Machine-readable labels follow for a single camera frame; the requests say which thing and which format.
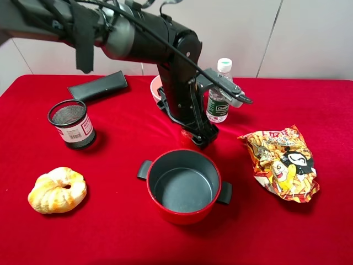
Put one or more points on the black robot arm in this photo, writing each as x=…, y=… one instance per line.
x=124, y=32

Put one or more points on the orange prawn crackers bag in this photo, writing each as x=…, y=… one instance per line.
x=283, y=163

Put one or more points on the white pink bowl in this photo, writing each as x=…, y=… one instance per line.
x=156, y=83

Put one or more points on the red pot black handles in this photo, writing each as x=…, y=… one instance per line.
x=184, y=184

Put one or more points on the black flat case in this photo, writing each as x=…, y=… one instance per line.
x=99, y=88

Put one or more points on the clear water bottle green label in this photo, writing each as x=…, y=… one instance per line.
x=217, y=106

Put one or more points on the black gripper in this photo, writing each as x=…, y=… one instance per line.
x=179, y=101

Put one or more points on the black mesh pen cup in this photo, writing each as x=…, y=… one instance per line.
x=71, y=120

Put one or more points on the red apple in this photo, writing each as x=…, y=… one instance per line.
x=185, y=139

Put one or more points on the red velvet tablecloth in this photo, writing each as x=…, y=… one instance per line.
x=60, y=206

